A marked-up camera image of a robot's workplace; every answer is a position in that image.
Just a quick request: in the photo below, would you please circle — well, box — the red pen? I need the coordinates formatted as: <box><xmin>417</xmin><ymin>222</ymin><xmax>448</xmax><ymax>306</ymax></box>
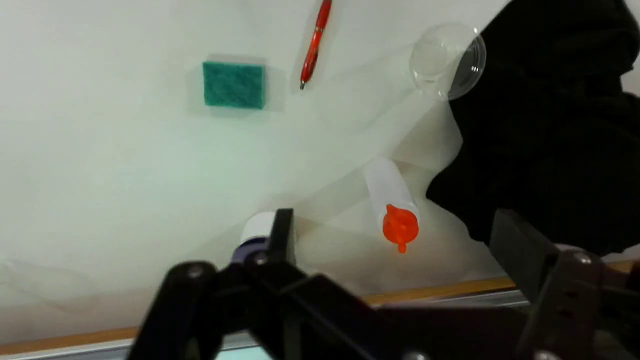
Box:
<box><xmin>295</xmin><ymin>0</ymin><xmax>334</xmax><ymax>92</ymax></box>

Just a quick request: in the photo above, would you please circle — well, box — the white cup blue inside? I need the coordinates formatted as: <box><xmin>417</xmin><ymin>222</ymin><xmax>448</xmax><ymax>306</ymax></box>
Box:
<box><xmin>229</xmin><ymin>211</ymin><xmax>280</xmax><ymax>266</ymax></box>

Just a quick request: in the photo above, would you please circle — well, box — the black cloth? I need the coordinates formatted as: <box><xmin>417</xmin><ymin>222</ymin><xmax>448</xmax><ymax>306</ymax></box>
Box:
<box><xmin>423</xmin><ymin>0</ymin><xmax>640</xmax><ymax>257</ymax></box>

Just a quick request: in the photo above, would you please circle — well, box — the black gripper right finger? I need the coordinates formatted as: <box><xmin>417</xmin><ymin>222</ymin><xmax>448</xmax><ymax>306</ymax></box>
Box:
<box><xmin>487</xmin><ymin>209</ymin><xmax>640</xmax><ymax>360</ymax></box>

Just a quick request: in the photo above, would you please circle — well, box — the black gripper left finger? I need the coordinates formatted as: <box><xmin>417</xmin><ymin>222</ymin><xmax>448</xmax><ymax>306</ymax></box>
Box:
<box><xmin>125</xmin><ymin>209</ymin><xmax>376</xmax><ymax>360</ymax></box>

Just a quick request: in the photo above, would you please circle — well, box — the green sponge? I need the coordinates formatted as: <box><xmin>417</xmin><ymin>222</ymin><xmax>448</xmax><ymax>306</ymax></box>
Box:
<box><xmin>199</xmin><ymin>60</ymin><xmax>267</xmax><ymax>110</ymax></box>

